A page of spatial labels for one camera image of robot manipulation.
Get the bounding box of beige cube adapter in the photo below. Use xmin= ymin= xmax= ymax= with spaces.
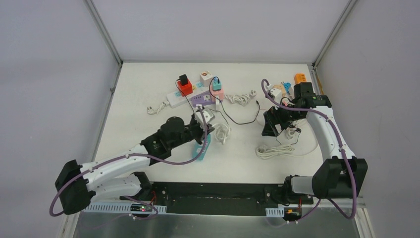
xmin=273 ymin=84 xmax=287 ymax=97

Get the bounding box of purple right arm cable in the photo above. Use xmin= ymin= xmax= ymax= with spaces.
xmin=261 ymin=78 xmax=358 ymax=228

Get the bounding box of teal power strip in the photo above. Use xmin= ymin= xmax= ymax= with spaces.
xmin=192 ymin=134 xmax=211 ymax=161

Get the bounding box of white flat adapter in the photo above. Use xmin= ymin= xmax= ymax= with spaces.
xmin=214 ymin=100 xmax=221 ymax=111

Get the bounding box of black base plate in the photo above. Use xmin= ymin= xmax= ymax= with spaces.
xmin=133 ymin=182 xmax=314 ymax=216

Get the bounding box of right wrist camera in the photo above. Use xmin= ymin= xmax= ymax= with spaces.
xmin=268 ymin=87 xmax=283 ymax=104

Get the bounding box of orange power strip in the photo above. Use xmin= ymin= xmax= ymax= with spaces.
xmin=294 ymin=73 xmax=307 ymax=84

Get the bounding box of pink cube socket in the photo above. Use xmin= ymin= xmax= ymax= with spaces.
xmin=210 ymin=87 xmax=224 ymax=102

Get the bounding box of small blue adapter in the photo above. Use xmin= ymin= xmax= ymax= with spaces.
xmin=283 ymin=82 xmax=292 ymax=94

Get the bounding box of teal charger plug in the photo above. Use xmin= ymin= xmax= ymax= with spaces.
xmin=211 ymin=77 xmax=222 ymax=91

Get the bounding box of coiled white cable front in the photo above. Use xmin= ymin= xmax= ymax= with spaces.
xmin=255 ymin=144 xmax=319 ymax=161

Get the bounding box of teal strip white cord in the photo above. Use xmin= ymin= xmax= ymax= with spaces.
xmin=211 ymin=122 xmax=232 ymax=145

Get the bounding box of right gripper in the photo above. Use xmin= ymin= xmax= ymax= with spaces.
xmin=262 ymin=99 xmax=304 ymax=137

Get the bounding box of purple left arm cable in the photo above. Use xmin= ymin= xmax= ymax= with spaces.
xmin=49 ymin=105 xmax=209 ymax=221

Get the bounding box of red cube socket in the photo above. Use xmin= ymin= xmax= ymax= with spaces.
xmin=176 ymin=80 xmax=193 ymax=97

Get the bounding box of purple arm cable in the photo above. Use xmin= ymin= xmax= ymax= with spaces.
xmin=49 ymin=105 xmax=209 ymax=221
xmin=261 ymin=78 xmax=358 ymax=228

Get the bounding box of white cable with plug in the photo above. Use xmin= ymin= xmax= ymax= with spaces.
xmin=224 ymin=90 xmax=258 ymax=106

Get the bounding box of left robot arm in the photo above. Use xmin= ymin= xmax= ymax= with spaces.
xmin=49 ymin=110 xmax=214 ymax=217

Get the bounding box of white cube socket with picture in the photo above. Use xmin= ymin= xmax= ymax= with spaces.
xmin=200 ymin=71 xmax=213 ymax=87

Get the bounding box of black charger on red cube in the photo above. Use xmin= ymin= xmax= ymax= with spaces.
xmin=179 ymin=74 xmax=189 ymax=86

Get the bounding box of white long power strip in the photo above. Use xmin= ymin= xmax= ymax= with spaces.
xmin=166 ymin=80 xmax=217 ymax=109

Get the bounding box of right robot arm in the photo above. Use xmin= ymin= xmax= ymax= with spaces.
xmin=261 ymin=79 xmax=368 ymax=203

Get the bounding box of purple power strip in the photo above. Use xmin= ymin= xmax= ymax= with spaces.
xmin=191 ymin=92 xmax=219 ymax=108

